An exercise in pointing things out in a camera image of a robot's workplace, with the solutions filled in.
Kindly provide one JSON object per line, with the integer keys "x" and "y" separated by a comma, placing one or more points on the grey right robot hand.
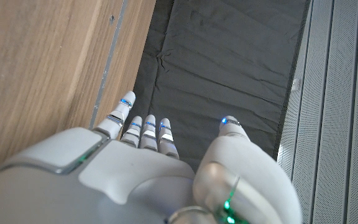
{"x": 120, "y": 180}

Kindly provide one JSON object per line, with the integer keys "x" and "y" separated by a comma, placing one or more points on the black backdrop curtain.
{"x": 222, "y": 62}

